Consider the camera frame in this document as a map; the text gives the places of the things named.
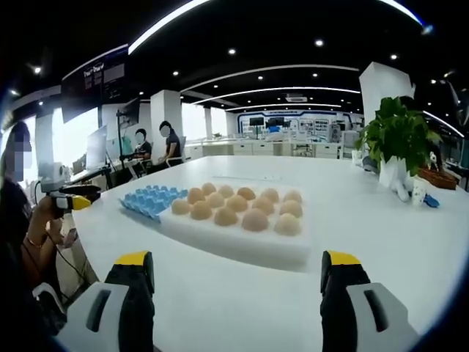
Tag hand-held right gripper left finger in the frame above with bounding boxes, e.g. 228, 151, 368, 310
56, 250, 157, 352

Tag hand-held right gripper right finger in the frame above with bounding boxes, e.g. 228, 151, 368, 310
320, 250, 421, 352

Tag blue egg tray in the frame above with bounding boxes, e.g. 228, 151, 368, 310
117, 185, 189, 224

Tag group of brown eggs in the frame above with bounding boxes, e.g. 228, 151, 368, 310
171, 182, 304, 237

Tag white foam egg tray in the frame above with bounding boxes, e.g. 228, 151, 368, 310
160, 178, 312, 274

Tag person's left hand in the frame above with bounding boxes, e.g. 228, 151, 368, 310
27, 197, 78, 251

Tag grey computer monitor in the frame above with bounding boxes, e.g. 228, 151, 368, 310
85, 124, 109, 171

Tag person's head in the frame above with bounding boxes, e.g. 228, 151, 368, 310
0, 120, 34, 191

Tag white chair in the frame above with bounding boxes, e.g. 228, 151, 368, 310
32, 281, 69, 317

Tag white table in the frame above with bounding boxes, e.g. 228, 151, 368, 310
54, 155, 469, 352

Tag black hanging sign board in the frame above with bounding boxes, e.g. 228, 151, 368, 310
60, 43, 130, 125

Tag patterned paper cup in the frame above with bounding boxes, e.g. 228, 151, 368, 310
410, 175, 429, 208

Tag white plant pot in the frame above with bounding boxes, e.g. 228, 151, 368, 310
377, 155, 413, 202

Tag brown woven basket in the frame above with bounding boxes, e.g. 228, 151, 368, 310
417, 166, 459, 191

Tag white low cabinets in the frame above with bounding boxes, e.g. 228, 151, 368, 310
185, 140, 346, 161

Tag green leafy plant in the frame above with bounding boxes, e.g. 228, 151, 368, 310
354, 95, 443, 177

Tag black cable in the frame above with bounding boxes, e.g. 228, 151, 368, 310
45, 219, 100, 294

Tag background display wall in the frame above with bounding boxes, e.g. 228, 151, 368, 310
236, 107, 364, 146

